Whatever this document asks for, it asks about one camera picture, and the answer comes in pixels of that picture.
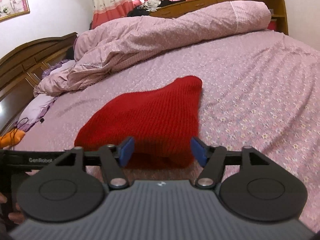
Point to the orange cloth item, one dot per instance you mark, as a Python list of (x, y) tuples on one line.
[(11, 138)]

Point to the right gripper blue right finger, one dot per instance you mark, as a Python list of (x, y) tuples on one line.
[(213, 160)]

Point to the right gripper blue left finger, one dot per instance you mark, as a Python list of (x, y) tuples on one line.
[(111, 158)]

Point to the white purple pillow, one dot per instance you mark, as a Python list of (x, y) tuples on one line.
[(39, 106)]

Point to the pile of clothes on cabinet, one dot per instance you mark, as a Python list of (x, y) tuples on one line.
[(150, 6)]

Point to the pink floral duvet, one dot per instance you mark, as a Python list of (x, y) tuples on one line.
[(121, 43)]

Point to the red knitted sweater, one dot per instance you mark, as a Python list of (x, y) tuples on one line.
[(162, 123)]

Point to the person's left hand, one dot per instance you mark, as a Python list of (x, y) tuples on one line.
[(17, 216)]

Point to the pink floral bed sheet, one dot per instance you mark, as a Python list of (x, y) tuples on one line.
[(259, 89)]

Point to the wooden headboard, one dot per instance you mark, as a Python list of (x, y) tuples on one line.
[(21, 71)]

